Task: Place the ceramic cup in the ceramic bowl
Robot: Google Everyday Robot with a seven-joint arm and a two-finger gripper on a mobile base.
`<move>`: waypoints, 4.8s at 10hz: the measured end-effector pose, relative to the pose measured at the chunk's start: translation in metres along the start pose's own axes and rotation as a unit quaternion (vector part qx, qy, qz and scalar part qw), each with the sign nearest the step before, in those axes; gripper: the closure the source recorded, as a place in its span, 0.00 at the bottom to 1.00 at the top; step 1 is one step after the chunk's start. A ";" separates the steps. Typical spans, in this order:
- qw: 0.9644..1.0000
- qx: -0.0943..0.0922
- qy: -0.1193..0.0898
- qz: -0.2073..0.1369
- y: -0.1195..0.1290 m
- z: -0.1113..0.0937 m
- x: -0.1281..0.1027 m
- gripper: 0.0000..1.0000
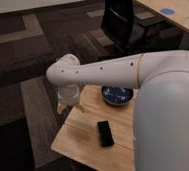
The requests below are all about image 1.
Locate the black rectangular phone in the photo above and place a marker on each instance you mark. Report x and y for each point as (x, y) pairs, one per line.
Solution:
(105, 134)

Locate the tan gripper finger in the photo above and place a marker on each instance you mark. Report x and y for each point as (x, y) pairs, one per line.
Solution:
(80, 107)
(59, 108)

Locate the black office chair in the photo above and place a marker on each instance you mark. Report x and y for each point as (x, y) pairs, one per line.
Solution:
(129, 25)

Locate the dark blue ceramic bowl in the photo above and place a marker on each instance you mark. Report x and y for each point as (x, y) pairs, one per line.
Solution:
(116, 96)

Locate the blue round disc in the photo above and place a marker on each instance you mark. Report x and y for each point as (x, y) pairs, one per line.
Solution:
(167, 11)

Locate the background wooden desk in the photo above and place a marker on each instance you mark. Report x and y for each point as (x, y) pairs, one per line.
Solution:
(180, 7)

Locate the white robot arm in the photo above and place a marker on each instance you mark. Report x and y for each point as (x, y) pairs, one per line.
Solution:
(161, 112)

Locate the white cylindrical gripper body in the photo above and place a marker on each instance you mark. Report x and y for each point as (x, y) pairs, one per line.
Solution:
(68, 93)

